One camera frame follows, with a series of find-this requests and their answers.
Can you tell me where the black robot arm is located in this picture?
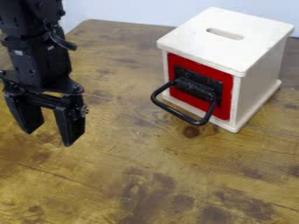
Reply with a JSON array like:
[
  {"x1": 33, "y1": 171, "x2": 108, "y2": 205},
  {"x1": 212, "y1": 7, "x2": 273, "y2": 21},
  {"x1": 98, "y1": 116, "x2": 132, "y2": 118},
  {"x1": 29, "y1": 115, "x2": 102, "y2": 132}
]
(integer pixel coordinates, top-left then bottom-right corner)
[{"x1": 0, "y1": 0, "x2": 88, "y2": 146}]

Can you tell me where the red drawer front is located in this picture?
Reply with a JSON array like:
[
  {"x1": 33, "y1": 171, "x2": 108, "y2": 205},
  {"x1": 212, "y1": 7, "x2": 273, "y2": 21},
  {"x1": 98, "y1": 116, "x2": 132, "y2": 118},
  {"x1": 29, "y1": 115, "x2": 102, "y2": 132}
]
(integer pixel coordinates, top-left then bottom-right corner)
[{"x1": 166, "y1": 53, "x2": 233, "y2": 120}]

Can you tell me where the white wooden box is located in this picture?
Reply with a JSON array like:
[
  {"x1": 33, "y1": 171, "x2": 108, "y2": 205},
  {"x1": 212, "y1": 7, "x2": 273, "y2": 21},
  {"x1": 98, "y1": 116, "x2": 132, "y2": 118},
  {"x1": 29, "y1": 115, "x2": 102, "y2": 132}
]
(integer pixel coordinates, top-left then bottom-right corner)
[{"x1": 156, "y1": 7, "x2": 295, "y2": 133}]

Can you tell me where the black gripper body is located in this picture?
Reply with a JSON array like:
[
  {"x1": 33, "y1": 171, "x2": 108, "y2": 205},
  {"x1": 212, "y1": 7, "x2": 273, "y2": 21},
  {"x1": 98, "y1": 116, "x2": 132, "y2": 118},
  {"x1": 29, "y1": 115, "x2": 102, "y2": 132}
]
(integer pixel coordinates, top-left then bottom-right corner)
[{"x1": 0, "y1": 70, "x2": 88, "y2": 114}]

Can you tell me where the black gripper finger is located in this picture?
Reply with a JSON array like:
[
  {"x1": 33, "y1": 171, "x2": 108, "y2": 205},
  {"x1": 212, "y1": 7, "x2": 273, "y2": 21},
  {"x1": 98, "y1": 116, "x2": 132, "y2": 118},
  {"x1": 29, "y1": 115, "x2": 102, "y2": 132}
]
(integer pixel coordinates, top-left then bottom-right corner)
[
  {"x1": 53, "y1": 108, "x2": 85, "y2": 147},
  {"x1": 4, "y1": 92, "x2": 44, "y2": 134}
]

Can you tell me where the black metal drawer handle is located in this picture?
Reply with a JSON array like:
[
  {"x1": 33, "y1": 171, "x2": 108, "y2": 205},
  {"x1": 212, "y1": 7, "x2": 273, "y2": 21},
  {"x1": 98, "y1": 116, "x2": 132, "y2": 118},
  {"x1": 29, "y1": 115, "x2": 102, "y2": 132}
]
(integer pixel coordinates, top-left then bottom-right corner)
[{"x1": 150, "y1": 66, "x2": 222, "y2": 126}]

